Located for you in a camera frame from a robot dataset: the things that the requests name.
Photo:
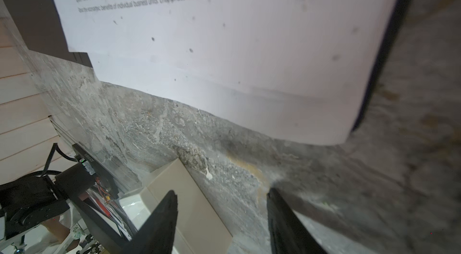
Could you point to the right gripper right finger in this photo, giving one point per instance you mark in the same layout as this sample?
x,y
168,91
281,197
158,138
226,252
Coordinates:
x,y
287,234

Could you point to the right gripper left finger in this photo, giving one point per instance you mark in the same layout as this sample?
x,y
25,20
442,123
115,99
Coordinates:
x,y
157,234

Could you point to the printed paper sheet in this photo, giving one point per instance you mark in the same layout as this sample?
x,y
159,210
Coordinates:
x,y
310,48
314,121

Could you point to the blue folder black inside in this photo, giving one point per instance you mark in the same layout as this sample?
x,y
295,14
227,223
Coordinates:
x,y
38,23

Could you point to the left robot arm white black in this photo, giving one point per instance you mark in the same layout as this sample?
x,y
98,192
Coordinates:
x,y
31,200

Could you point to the white wall socket plate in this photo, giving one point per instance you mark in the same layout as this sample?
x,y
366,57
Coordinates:
x,y
199,230

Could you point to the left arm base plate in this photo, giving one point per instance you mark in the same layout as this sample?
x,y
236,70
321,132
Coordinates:
x,y
102,211

